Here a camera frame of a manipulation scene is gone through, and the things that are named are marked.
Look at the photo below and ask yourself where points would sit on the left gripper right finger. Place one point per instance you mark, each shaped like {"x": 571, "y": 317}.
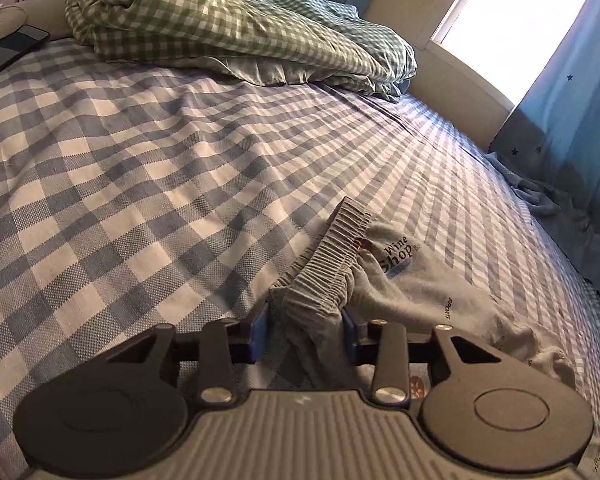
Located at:
{"x": 392, "y": 349}

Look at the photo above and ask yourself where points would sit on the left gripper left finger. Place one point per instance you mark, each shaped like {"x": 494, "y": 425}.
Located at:
{"x": 216, "y": 348}

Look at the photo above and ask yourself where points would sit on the grey printed pants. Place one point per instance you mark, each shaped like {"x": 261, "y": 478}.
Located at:
{"x": 359, "y": 262}

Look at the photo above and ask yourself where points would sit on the blue white checked bedsheet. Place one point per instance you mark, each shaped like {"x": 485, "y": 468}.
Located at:
{"x": 133, "y": 195}

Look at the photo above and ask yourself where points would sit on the blue star curtain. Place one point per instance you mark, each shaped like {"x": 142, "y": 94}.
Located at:
{"x": 548, "y": 149}

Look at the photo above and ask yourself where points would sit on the green checked duvet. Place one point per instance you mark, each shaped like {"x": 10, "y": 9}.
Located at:
{"x": 264, "y": 42}

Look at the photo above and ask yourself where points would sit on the window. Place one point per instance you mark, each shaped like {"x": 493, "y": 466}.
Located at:
{"x": 493, "y": 49}

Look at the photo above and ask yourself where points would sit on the black smartphone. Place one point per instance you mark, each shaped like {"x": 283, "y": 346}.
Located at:
{"x": 19, "y": 43}

